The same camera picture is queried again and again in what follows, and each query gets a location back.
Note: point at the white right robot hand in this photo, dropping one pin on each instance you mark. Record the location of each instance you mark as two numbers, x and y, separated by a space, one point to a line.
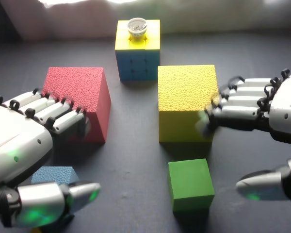
283 109

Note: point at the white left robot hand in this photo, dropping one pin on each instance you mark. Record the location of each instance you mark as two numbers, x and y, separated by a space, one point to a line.
17 136

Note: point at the light blue foam block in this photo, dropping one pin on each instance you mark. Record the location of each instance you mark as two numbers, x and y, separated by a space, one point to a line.
53 174

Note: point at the green foam block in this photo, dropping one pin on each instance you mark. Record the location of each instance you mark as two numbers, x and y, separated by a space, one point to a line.
191 184

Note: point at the large red foam block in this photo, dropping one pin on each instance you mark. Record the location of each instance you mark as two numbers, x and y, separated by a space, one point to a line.
82 85

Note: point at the large yellow foam block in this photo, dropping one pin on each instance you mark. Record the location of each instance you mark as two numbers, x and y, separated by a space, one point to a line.
182 97

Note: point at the grey table cloth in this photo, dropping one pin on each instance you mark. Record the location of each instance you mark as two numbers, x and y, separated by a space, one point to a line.
135 145

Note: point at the white backdrop cloth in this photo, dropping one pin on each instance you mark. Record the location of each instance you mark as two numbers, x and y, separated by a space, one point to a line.
75 19

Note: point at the multicoloured puzzle cube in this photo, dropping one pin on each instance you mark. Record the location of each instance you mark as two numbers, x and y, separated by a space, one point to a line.
133 65

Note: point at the small white patterned bowl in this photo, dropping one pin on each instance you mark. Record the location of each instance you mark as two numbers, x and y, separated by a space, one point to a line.
137 28

